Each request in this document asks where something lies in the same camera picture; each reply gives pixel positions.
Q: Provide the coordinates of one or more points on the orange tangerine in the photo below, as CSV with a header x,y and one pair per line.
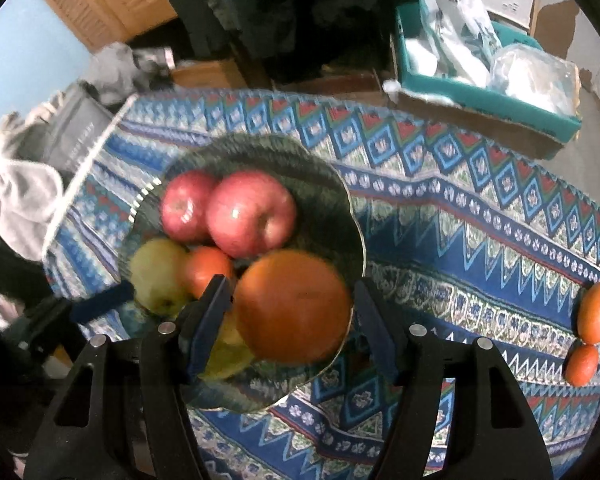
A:
x,y
599,310
581,365
205,267

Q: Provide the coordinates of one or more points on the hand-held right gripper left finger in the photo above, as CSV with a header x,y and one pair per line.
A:
x,y
207,330

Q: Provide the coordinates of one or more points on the small brown box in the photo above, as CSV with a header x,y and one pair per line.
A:
x,y
207,74

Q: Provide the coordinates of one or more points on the large brown cardboard box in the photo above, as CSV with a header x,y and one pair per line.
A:
x,y
470,122

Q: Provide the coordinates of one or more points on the clear plastic bag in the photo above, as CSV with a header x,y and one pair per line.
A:
x,y
535,80

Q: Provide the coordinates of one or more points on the large orange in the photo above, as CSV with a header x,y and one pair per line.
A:
x,y
290,310

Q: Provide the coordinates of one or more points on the yellow fruit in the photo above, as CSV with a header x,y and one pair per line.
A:
x,y
225,355

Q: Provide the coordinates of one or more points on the grey fabric bag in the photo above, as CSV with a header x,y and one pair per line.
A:
x,y
75,130

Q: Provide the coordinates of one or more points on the crumpled grey garment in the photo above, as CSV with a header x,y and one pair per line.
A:
x,y
117,72

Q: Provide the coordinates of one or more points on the red apple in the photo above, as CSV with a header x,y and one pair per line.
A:
x,y
250,215
182,210

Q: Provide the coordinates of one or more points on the white printed plastic bag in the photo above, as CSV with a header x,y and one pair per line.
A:
x,y
460,25

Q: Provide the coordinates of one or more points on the yellow-green pear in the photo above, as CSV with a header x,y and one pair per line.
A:
x,y
155,275

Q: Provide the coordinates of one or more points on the light grey cloth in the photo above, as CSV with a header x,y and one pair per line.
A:
x,y
20,195

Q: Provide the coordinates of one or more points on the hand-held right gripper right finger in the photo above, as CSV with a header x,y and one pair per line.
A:
x,y
377,335

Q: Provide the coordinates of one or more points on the blue patterned tablecloth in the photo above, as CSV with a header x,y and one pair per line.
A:
x,y
455,260

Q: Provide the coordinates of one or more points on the dark hanging clothes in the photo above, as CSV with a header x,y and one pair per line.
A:
x,y
290,10

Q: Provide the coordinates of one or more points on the teal box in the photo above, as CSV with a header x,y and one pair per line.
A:
x,y
485,102

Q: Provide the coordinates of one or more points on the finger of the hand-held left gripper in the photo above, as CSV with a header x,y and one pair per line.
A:
x,y
102,302

